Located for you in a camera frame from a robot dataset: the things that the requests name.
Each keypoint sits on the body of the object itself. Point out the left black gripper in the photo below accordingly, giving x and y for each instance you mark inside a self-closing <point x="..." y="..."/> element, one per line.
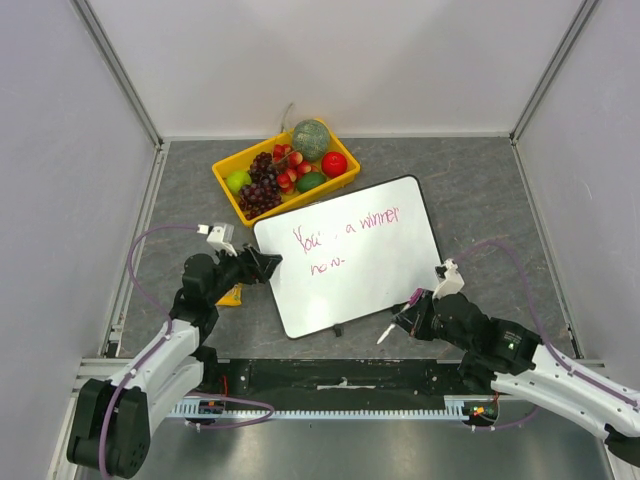
<point x="254" y="266"/>

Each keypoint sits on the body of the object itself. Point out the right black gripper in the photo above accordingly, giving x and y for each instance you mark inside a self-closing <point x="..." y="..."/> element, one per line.
<point x="413" y="317"/>

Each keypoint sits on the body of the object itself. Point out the white marker with pink cap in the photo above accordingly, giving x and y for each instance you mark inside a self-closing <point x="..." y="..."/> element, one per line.
<point x="399" y="316"/>

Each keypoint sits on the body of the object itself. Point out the white whiteboard black frame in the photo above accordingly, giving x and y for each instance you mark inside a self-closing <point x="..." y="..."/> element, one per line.
<point x="350" y="256"/>

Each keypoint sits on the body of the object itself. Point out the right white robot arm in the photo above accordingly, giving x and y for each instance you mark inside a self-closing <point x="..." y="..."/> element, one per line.
<point x="508" y="358"/>

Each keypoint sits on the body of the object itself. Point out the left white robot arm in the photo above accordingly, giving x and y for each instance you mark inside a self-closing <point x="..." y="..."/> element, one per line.
<point x="115" y="418"/>

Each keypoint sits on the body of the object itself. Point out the yellow candy packet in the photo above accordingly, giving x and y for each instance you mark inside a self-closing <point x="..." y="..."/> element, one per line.
<point x="233" y="298"/>

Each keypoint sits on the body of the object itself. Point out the dark purple grape bunch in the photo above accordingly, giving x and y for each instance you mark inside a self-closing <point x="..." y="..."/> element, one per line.
<point x="262" y="193"/>

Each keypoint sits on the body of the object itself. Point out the green lime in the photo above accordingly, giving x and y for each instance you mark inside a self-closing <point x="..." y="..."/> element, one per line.
<point x="236" y="180"/>

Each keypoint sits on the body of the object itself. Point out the green avocado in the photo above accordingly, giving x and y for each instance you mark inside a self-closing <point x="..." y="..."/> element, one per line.
<point x="310" y="181"/>

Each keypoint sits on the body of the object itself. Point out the yellow plastic tray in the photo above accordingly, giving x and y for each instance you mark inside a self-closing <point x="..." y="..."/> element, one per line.
<point x="243" y="159"/>

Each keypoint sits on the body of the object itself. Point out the red peach slices cluster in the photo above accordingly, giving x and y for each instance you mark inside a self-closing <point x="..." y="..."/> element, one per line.
<point x="290" y="167"/>

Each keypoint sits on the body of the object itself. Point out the red apple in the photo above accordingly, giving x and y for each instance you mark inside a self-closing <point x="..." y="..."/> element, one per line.
<point x="334" y="164"/>

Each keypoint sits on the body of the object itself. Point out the green netted melon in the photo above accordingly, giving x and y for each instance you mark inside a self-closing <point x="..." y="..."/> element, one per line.
<point x="311" y="138"/>

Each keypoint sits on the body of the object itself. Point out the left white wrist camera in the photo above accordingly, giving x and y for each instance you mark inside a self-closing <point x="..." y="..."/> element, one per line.
<point x="219" y="237"/>

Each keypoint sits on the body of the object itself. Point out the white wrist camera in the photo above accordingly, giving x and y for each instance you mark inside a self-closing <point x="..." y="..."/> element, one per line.
<point x="449" y="279"/>
<point x="219" y="237"/>

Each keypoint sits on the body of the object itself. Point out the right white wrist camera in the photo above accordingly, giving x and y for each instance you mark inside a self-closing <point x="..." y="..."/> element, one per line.
<point x="449" y="279"/>

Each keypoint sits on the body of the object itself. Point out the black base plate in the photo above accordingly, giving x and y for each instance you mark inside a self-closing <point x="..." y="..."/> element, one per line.
<point x="340" y="384"/>

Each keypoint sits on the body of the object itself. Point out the left aluminium frame post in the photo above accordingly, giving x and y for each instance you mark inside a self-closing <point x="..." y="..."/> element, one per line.
<point x="101" y="40"/>

